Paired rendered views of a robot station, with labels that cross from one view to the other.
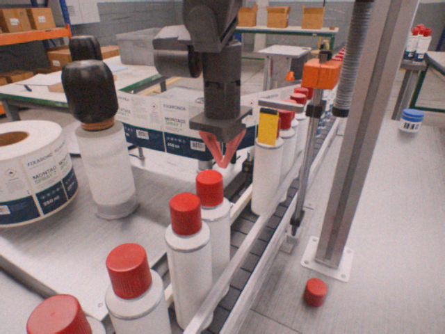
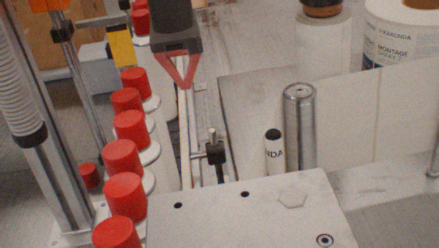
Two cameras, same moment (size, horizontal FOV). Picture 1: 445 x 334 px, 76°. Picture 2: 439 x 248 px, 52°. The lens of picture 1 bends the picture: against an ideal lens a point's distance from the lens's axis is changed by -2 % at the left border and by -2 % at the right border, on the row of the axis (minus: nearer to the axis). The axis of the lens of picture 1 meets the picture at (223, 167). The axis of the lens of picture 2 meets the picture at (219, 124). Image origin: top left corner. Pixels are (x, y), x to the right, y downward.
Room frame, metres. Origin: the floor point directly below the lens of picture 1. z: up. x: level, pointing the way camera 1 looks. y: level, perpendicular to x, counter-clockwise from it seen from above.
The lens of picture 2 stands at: (0.96, -0.24, 1.33)
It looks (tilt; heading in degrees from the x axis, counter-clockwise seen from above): 34 degrees down; 151
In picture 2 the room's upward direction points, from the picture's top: 9 degrees counter-clockwise
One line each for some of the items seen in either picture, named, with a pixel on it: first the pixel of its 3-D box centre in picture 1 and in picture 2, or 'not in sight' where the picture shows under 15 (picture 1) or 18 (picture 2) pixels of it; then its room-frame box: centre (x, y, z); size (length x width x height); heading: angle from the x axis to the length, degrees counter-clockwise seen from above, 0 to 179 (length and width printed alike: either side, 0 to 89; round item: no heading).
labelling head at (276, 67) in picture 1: (282, 97); not in sight; (0.83, -0.18, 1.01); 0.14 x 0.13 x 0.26; 152
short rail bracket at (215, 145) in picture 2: not in sight; (216, 159); (0.47, 0.01, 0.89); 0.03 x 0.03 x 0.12; 62
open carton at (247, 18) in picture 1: (245, 15); not in sight; (6.21, -0.44, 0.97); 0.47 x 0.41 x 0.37; 155
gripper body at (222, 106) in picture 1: (222, 101); (171, 11); (0.43, 0.00, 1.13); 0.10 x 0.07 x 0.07; 152
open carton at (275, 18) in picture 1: (277, 16); not in sight; (5.98, -1.02, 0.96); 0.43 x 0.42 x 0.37; 66
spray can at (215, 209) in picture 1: (211, 239); (153, 68); (0.28, 0.02, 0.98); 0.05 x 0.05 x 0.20
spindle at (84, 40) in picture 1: (94, 87); not in sight; (0.86, 0.39, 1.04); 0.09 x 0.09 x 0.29
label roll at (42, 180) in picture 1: (19, 169); (421, 41); (0.52, 0.44, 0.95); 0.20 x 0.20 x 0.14
